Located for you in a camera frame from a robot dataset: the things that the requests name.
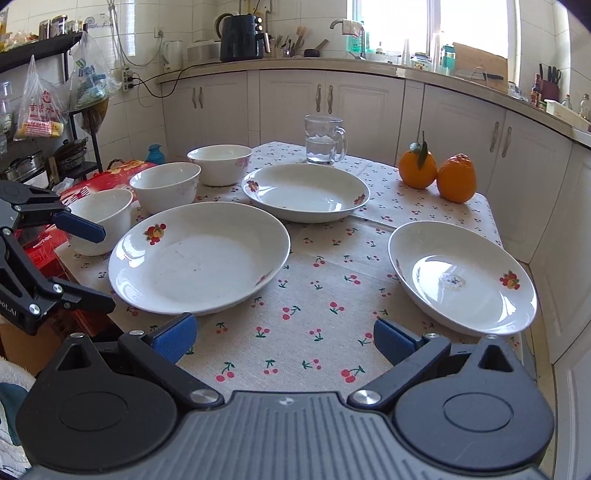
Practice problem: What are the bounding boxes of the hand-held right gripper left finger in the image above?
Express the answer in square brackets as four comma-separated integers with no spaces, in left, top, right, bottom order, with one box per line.
[54,312,226,409]

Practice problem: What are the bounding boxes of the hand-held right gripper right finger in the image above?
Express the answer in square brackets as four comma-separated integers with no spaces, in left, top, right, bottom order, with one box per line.
[347,318,528,411]

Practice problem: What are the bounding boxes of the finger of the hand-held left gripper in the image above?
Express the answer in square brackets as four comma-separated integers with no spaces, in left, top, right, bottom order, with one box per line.
[0,228,117,318]
[0,180,107,244]

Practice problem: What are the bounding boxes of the white bowl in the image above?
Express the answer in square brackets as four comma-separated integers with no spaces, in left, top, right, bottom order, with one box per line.
[68,188,134,257]
[187,145,253,187]
[129,162,202,216]

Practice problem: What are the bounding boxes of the bowls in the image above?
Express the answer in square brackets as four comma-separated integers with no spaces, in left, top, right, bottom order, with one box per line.
[108,202,291,317]

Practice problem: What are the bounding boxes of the white floral plate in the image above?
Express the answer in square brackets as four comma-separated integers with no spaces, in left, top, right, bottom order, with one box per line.
[241,163,371,224]
[387,221,538,337]

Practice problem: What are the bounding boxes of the brown cardboard box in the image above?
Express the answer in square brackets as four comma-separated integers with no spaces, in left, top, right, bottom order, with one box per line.
[0,318,61,377]

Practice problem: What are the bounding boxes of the dark red carton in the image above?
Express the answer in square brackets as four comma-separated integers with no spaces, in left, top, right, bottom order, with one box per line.
[16,226,120,339]

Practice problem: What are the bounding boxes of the red printed gift box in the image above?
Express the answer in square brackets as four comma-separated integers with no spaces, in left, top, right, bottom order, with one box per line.
[55,159,158,206]

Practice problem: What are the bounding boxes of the dark clay pot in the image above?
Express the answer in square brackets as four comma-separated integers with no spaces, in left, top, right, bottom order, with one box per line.
[51,138,89,172]

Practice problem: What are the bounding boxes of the white fleece garment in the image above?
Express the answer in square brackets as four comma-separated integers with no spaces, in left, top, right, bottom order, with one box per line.
[0,357,38,467]

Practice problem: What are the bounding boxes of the steel pot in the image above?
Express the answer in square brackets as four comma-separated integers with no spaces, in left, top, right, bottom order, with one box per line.
[2,151,47,184]

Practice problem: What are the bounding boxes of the plastic bag with yellow contents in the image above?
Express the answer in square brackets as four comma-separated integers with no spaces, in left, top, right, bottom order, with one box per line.
[14,54,70,141]

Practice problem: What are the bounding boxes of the green print plastic bag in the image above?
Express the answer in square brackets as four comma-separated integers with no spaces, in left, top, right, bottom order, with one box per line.
[69,31,122,112]

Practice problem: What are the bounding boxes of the orange with leaf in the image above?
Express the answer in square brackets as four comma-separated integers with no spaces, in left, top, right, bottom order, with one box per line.
[398,130,438,189]

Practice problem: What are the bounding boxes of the black metal shelf rack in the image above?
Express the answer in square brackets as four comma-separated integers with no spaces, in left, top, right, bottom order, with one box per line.
[0,32,105,195]

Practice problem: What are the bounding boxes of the white electric kettle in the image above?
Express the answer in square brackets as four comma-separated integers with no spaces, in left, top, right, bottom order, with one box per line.
[161,40,184,73]

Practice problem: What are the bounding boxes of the white rice cooker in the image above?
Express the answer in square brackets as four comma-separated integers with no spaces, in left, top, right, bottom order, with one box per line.
[187,41,221,64]

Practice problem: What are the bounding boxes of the glass mug with water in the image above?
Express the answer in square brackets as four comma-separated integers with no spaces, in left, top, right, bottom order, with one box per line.
[304,114,348,165]

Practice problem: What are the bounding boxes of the white kitchen cabinets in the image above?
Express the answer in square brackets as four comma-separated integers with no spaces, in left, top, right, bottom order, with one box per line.
[157,68,591,480]

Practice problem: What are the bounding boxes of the black air fryer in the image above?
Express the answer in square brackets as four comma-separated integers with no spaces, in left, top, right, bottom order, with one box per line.
[218,13,271,64]

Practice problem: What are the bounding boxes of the utensil holder with utensils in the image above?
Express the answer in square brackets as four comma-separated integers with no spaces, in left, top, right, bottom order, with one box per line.
[272,27,306,59]

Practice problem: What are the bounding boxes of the white plastic tray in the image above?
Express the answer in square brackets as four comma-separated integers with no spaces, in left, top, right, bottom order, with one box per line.
[545,99,590,126]

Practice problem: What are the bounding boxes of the red knife block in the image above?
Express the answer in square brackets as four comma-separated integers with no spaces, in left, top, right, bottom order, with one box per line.
[539,65,563,100]

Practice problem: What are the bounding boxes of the metal faucet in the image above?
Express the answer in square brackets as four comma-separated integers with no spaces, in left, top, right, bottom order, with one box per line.
[329,19,366,60]

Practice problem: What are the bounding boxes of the window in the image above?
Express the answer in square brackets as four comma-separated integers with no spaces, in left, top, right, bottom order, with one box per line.
[346,0,522,57]

